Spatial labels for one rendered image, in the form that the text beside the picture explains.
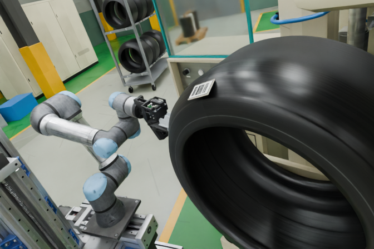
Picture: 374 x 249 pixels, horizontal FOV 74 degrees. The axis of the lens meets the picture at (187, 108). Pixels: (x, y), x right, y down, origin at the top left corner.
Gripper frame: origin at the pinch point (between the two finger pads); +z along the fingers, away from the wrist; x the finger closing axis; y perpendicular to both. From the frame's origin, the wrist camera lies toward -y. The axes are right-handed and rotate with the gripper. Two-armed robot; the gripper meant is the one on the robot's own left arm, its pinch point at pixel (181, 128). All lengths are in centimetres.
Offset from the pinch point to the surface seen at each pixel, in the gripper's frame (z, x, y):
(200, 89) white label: 18.9, -10.5, 24.5
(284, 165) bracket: 25.4, 25.6, -26.6
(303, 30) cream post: 26.7, 28.1, 24.8
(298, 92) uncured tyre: 37.4, -8.9, 27.1
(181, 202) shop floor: -63, 41, -132
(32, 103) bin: -520, 76, -175
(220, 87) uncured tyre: 23.4, -10.0, 25.5
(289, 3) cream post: 22.4, 28.0, 32.1
